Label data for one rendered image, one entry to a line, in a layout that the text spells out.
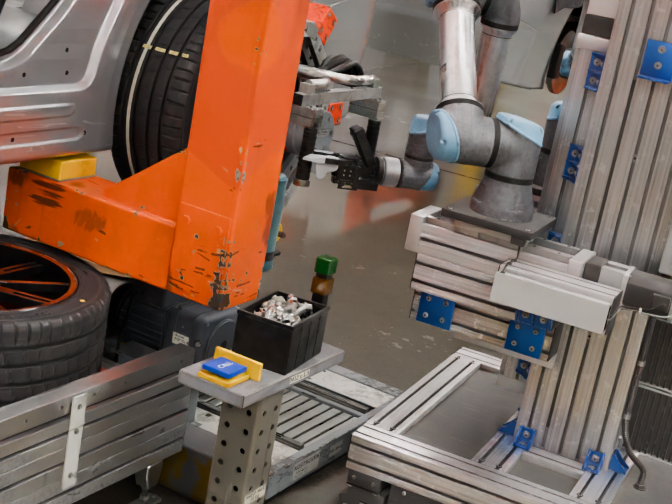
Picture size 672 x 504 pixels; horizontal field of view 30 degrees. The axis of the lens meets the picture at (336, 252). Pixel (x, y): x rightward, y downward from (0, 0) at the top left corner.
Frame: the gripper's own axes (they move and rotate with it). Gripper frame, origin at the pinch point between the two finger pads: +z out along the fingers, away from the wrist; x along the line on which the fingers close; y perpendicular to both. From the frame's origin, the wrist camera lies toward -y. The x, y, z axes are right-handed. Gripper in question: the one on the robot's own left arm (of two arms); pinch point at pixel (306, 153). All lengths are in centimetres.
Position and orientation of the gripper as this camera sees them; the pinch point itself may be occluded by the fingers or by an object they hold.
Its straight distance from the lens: 316.7
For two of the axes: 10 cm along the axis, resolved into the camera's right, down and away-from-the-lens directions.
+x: -2.5, -3.2, 9.2
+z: -9.5, -1.0, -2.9
